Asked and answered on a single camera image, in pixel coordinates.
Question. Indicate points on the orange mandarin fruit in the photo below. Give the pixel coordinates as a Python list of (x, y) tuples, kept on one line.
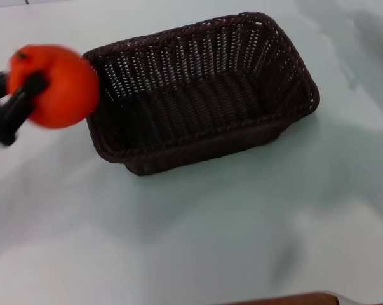
[(64, 92)]

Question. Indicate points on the dark brown woven basket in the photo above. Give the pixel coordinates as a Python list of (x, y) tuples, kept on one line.
[(197, 105)]

